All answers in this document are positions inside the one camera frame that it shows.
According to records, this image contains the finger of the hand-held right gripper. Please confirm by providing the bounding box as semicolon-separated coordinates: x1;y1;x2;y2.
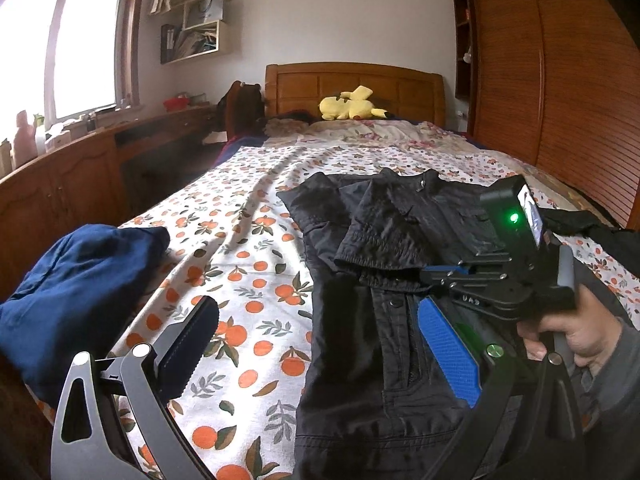
419;268;483;293
435;244;507;269

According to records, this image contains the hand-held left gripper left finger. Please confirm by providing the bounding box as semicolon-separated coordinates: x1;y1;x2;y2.
50;296;221;480

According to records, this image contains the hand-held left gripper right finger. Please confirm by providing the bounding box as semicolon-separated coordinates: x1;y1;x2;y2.
417;296;586;480

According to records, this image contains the black jacket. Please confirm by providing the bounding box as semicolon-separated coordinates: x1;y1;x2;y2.
276;167;551;480

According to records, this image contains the person's right forearm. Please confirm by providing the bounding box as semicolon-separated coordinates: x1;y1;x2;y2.
575;317;640;433

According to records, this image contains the person's right hand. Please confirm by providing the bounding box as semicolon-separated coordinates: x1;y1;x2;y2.
517;285;623;386

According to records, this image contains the black garment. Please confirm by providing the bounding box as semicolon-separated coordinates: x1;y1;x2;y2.
542;207;640;273

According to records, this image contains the wooden bed with orange-print sheet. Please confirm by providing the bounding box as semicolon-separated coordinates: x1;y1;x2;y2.
35;125;640;480

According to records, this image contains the blue garment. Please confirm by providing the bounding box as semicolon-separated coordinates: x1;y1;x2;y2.
0;224;172;407

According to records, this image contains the floral quilt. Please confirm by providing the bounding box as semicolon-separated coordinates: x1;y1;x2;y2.
262;117;483;155

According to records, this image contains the wooden wardrobe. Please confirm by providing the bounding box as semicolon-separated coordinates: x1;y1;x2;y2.
452;0;640;231

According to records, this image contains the yellow plush toy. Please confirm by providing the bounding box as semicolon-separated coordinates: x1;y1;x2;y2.
319;86;391;122

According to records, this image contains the wooden desk cabinet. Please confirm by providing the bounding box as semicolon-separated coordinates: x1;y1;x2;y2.
0;104;227;306

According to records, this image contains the wooden bed headboard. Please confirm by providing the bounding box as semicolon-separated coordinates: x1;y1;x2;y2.
264;62;447;126

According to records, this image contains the white bottle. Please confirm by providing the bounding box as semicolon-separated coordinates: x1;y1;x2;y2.
33;115;48;157

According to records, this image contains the pink bottle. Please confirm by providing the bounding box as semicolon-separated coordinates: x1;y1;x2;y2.
12;110;39;169

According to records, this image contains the window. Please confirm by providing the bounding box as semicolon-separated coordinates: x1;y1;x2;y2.
0;0;147;142

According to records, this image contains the white wall shelf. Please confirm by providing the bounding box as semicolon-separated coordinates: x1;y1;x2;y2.
159;0;233;66

